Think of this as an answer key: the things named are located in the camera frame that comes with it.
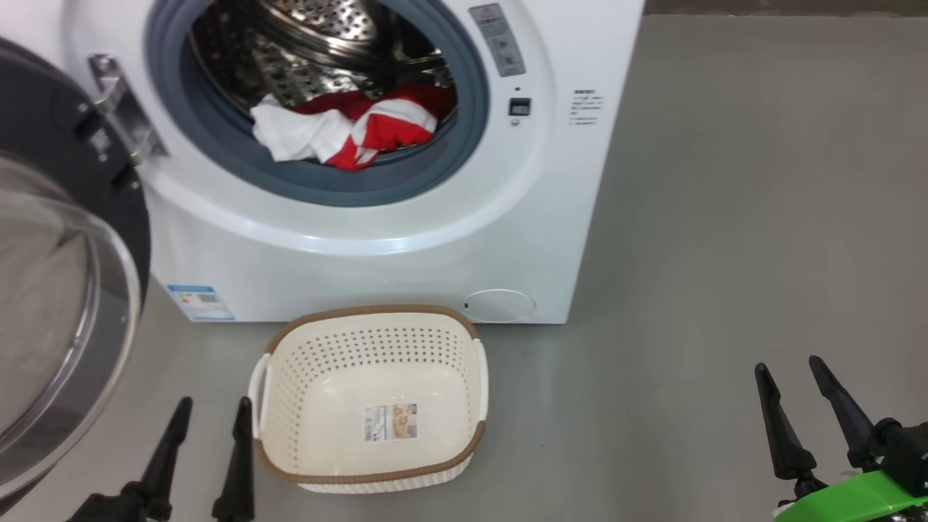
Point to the dark round glass washer door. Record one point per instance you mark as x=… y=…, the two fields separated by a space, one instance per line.
x=51 y=304

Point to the printed paper label sticker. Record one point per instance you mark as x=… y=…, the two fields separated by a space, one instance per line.
x=390 y=422

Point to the grey warning label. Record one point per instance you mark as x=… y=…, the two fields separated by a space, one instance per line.
x=497 y=40

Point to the chrome door hinge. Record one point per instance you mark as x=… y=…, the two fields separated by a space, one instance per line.
x=125 y=109

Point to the cream perforated laundry basket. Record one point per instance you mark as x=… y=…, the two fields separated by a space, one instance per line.
x=377 y=377

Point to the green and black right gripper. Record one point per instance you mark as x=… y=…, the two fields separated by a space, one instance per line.
x=899 y=478

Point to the stainless steel washer drum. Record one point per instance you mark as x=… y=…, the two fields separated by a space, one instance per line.
x=304 y=51

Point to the red and white garment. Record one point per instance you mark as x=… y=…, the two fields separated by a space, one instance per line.
x=341 y=130

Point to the blue energy label sticker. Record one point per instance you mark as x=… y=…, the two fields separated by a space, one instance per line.
x=201 y=302

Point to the round white filter cover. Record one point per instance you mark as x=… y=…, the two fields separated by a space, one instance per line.
x=500 y=305

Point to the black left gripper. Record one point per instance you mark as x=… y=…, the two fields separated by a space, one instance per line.
x=101 y=509

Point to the grey rubber door gasket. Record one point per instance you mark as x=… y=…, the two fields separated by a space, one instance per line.
x=464 y=123

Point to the white front-load washing machine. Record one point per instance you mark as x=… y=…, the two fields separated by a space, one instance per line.
x=406 y=268

